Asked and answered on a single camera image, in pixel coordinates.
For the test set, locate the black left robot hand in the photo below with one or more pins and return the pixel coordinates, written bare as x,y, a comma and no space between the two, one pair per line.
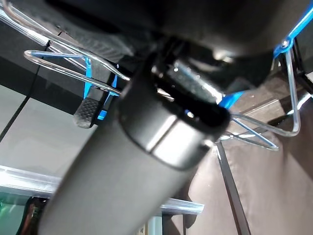
102,186

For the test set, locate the blue plastic shopping basket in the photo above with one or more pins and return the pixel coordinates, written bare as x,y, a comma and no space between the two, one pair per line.
231,100

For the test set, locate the Coca-Cola bottle red label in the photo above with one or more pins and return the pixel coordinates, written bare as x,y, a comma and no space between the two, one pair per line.
31,215

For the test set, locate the green Sprite bottle yellow cap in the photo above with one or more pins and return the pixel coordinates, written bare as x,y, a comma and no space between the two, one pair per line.
9,215

